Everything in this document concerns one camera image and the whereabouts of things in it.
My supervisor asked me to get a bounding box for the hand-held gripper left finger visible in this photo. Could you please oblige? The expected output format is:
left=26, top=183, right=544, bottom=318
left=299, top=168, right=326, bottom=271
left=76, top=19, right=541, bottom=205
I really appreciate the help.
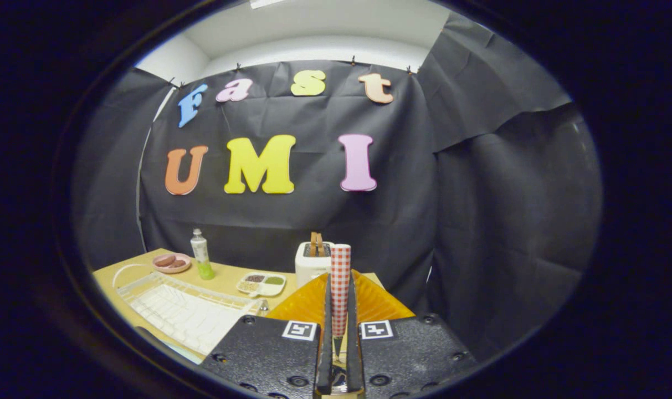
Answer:
left=200, top=270, right=332, bottom=399

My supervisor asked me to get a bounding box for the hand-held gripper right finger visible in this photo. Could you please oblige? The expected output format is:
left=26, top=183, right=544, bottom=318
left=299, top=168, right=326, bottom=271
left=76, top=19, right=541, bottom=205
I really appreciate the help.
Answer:
left=347, top=270, right=478, bottom=397

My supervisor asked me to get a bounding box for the white wire dish rack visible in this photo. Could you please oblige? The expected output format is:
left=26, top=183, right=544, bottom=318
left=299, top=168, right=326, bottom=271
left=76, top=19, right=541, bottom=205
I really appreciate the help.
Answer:
left=112, top=264, right=270, bottom=356

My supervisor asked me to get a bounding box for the spoon with checkered handle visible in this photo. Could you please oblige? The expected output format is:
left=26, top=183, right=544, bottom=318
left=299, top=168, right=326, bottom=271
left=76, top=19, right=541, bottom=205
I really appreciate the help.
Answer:
left=330, top=244, right=352, bottom=391

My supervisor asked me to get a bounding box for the pink dish with food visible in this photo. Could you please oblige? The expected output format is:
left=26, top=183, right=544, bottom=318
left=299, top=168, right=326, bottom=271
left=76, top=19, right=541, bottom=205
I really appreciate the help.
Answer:
left=152, top=253, right=192, bottom=274

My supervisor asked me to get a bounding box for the white divided tray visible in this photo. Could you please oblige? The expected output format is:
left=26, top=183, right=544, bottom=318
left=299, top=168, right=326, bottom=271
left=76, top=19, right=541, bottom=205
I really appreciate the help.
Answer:
left=236, top=272, right=287, bottom=298

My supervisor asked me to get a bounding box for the cream toaster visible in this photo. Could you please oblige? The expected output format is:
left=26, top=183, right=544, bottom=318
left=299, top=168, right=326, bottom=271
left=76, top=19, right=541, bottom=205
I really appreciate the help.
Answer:
left=295, top=241, right=335, bottom=289

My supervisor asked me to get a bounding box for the clear bottle with green liquid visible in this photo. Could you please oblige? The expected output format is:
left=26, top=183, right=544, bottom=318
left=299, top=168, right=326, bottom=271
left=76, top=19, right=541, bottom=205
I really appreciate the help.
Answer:
left=190, top=229, right=216, bottom=280

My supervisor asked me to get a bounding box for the black backdrop cloth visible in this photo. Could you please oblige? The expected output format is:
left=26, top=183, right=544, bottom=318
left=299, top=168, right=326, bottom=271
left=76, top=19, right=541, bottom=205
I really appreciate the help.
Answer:
left=73, top=11, right=602, bottom=361

